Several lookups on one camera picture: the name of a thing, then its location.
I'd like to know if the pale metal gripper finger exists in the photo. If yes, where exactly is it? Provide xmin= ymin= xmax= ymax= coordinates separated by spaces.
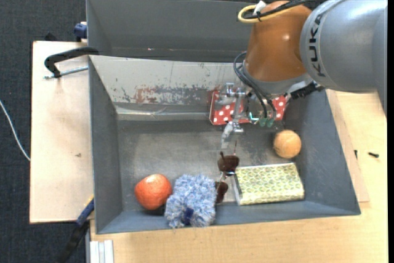
xmin=220 ymin=120 xmax=244 ymax=150
xmin=219 ymin=82 xmax=244 ymax=102

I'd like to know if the red box with white dots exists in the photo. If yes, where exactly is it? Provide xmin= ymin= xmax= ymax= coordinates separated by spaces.
xmin=209 ymin=89 xmax=287 ymax=126

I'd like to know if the grey metal bin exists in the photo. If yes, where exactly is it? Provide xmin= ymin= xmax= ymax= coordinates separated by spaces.
xmin=85 ymin=0 xmax=361 ymax=235

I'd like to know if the orange tennis ball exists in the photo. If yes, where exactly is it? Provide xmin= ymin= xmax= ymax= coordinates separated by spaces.
xmin=273 ymin=129 xmax=302 ymax=160

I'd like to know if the yellow-green patterned box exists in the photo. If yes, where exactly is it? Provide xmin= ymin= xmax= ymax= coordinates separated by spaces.
xmin=235 ymin=162 xmax=306 ymax=206

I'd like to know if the blue and white fluffy cloth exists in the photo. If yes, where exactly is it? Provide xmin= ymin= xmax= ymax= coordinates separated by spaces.
xmin=164 ymin=174 xmax=217 ymax=229

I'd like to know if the orange fruit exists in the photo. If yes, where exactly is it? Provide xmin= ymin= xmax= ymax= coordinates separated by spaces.
xmin=134 ymin=174 xmax=174 ymax=211

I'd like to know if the pale wood board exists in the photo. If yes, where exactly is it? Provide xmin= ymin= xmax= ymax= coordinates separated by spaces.
xmin=29 ymin=40 xmax=95 ymax=224

